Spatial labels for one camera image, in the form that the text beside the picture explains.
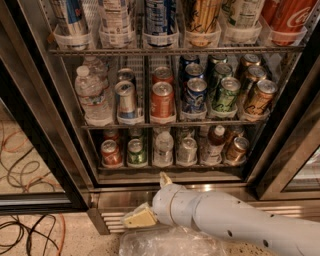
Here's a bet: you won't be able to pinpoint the green soda can bottom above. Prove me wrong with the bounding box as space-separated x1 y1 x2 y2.
127 139 147 165

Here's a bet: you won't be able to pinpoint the silver soda can bottom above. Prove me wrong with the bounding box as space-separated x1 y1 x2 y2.
177 137 197 166

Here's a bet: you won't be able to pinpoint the black floor cables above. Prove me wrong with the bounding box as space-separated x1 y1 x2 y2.
0 214 60 256

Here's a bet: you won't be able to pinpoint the red coke can front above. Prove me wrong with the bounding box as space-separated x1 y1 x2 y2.
101 140 122 166

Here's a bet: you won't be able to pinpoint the blue soda can front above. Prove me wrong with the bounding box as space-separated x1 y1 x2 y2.
182 78 207 113

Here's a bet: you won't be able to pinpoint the steel fridge base grille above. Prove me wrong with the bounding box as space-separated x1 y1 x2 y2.
88 183 320 235

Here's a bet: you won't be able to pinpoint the blue white can top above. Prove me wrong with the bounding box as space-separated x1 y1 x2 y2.
144 0 176 47

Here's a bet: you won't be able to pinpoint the gold soda can front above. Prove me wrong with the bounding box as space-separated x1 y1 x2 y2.
244 79 278 115

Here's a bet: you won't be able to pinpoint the gold tall can top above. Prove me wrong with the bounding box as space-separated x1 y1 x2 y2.
182 0 222 47

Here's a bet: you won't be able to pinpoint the glass fridge door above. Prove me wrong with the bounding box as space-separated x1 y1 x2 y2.
246 59 320 202
0 0 91 214

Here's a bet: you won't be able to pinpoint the green soda can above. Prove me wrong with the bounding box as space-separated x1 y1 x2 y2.
212 77 241 112
127 139 147 165

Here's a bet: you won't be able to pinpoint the clear plastic bag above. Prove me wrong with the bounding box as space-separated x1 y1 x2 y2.
119 226 227 256

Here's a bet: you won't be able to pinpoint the clear water bottle bottom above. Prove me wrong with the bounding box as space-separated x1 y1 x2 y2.
153 131 174 167

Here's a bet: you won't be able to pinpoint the orange soda can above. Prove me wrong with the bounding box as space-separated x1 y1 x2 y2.
152 66 174 84
151 82 174 118

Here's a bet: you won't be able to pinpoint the green soda can front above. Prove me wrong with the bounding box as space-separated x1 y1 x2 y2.
212 77 241 112

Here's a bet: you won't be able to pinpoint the large water bottle middle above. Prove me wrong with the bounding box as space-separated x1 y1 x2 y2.
75 65 112 126

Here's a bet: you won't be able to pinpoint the orange floor cable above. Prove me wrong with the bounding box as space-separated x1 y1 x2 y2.
55 213 67 256

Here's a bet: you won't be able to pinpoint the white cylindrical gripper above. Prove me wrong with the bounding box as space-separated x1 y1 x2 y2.
121 172 201 230

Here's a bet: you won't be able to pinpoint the left glass fridge door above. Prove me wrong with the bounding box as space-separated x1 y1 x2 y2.
0 0 91 214

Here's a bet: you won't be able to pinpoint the orange soda can behind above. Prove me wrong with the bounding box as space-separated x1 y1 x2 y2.
152 66 174 84

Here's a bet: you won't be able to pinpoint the orange soda can front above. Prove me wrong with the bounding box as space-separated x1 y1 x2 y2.
151 82 174 118

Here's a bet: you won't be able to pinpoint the red coca-cola bottle top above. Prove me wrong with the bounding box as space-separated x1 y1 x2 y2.
261 0 318 46

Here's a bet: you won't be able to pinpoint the right glass fridge door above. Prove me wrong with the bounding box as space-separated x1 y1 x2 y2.
246 59 320 202

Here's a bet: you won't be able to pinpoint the brown tea bottle bottom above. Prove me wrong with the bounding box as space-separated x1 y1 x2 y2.
200 125 226 166

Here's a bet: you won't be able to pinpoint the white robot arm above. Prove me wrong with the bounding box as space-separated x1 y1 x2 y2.
121 172 320 256

